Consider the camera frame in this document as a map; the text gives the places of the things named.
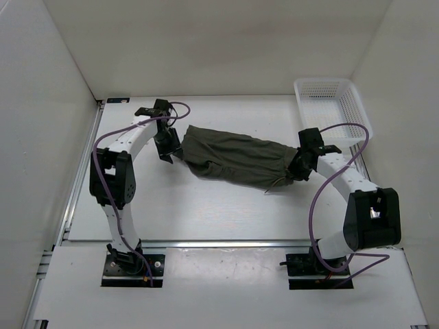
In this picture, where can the white perforated plastic basket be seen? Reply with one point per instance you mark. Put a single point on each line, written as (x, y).
(334, 103)

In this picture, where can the aluminium right side rail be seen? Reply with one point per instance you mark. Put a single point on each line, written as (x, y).
(359, 161)

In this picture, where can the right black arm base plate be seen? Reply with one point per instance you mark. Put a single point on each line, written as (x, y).
(306, 273)

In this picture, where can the aluminium front rail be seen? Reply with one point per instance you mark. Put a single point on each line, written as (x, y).
(192, 244)

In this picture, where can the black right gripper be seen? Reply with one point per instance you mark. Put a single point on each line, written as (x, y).
(297, 175)

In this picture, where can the dark corner label sticker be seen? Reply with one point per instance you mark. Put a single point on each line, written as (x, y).
(118, 100)

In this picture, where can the aluminium rail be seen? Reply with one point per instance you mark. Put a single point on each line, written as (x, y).
(192, 244)
(63, 220)
(359, 161)

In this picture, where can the olive green shorts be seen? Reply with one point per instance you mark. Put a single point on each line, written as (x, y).
(237, 158)

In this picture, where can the aluminium left side rail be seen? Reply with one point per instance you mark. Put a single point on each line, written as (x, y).
(63, 220)

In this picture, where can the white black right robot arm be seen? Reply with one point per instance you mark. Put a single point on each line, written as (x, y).
(372, 217)

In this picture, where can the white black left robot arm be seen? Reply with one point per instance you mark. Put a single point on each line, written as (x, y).
(112, 180)

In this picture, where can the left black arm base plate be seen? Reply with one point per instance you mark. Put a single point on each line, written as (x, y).
(120, 276)

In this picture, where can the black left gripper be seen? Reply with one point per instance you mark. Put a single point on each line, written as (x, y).
(174, 147)

